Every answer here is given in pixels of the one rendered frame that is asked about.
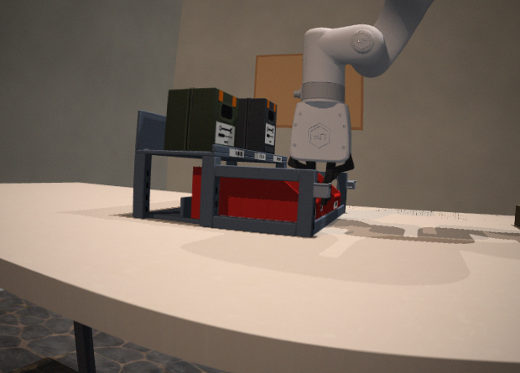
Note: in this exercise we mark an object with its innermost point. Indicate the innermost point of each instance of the dark grey metal shelf rack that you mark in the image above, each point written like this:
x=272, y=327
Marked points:
x=150, y=141

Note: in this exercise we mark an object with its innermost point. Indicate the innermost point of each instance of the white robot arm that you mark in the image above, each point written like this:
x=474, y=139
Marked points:
x=369, y=50

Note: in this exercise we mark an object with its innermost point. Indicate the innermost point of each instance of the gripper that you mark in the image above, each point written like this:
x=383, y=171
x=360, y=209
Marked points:
x=320, y=134

